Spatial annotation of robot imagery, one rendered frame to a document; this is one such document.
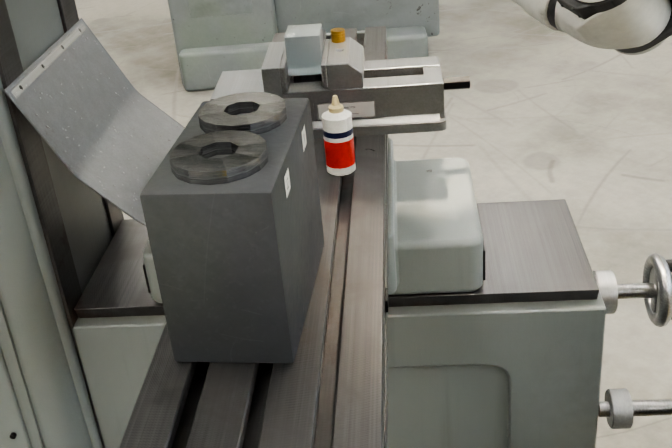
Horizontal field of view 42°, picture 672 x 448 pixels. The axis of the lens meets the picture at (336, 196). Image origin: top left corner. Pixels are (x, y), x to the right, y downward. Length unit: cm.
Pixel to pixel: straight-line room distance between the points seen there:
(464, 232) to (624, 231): 173
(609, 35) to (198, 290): 51
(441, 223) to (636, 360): 121
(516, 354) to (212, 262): 65
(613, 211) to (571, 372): 173
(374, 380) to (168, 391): 19
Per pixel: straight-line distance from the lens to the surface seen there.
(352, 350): 86
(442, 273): 125
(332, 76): 127
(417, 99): 129
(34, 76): 127
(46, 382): 139
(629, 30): 99
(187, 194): 77
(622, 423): 142
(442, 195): 135
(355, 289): 94
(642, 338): 248
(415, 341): 131
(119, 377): 142
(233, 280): 80
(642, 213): 305
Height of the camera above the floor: 148
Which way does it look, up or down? 28 degrees down
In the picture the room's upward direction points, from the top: 5 degrees counter-clockwise
